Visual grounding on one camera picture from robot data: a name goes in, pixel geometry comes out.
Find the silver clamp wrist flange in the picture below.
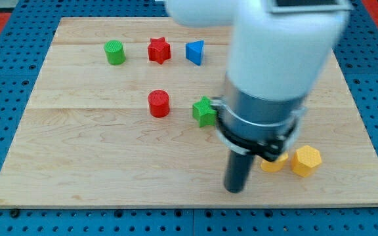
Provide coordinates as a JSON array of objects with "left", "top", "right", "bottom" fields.
[{"left": 211, "top": 77, "right": 305, "bottom": 162}]

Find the blue triangle block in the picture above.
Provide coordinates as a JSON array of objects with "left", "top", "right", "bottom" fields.
[{"left": 185, "top": 40, "right": 204, "bottom": 66}]

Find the wooden board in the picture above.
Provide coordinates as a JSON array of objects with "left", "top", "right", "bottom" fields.
[{"left": 0, "top": 17, "right": 378, "bottom": 209}]

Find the yellow block behind rod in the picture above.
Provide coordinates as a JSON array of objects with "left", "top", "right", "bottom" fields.
[{"left": 260, "top": 152, "right": 289, "bottom": 172}]

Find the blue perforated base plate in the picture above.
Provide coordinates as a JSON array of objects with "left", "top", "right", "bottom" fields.
[{"left": 0, "top": 0, "right": 378, "bottom": 235}]

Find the red cylinder block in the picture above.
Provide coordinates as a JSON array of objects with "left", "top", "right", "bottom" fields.
[{"left": 148, "top": 90, "right": 170, "bottom": 118}]

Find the green cylinder block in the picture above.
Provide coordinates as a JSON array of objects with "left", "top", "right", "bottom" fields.
[{"left": 104, "top": 40, "right": 126, "bottom": 65}]

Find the red star block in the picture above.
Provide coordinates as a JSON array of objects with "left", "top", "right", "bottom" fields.
[{"left": 148, "top": 37, "right": 171, "bottom": 64}]

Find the yellow hexagon block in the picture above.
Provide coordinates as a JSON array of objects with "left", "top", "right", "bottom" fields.
[{"left": 291, "top": 146, "right": 322, "bottom": 178}]

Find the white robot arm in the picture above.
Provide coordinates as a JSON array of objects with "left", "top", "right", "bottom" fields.
[{"left": 165, "top": 0, "right": 352, "bottom": 193}]

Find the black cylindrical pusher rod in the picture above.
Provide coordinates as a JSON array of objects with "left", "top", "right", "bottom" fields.
[{"left": 224, "top": 151, "right": 255, "bottom": 193}]

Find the green star block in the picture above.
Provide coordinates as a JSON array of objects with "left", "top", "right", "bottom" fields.
[{"left": 192, "top": 96, "right": 217, "bottom": 127}]

